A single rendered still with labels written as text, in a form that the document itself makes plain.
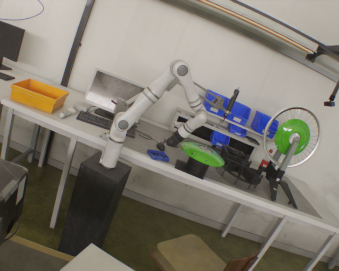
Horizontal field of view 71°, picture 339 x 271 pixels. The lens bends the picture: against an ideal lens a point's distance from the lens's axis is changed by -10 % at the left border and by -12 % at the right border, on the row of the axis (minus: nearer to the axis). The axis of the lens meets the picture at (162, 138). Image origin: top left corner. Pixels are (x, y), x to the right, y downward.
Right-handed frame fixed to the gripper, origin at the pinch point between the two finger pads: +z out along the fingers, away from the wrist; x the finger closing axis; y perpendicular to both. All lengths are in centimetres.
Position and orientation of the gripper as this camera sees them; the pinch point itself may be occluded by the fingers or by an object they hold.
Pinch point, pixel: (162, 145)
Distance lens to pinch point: 174.7
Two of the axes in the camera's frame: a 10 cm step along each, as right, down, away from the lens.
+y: 3.7, 8.2, -4.3
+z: -6.1, 5.7, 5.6
